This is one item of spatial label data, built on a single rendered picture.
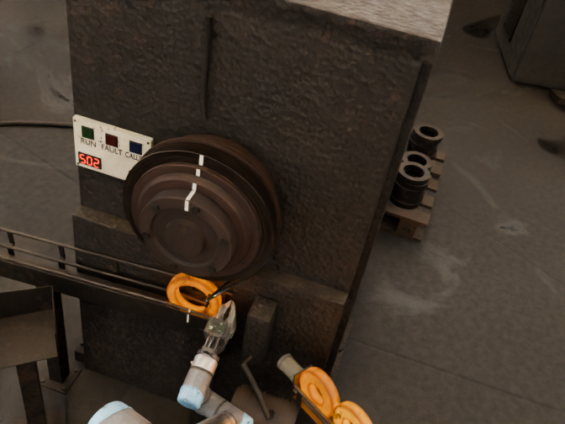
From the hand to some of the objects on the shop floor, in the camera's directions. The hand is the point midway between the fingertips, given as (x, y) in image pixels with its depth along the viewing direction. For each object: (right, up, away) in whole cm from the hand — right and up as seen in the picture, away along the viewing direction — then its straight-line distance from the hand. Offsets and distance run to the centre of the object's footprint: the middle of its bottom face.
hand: (230, 304), depth 209 cm
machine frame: (-11, -29, +81) cm, 87 cm away
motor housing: (+4, -72, +34) cm, 79 cm away
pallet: (+53, +55, +194) cm, 209 cm away
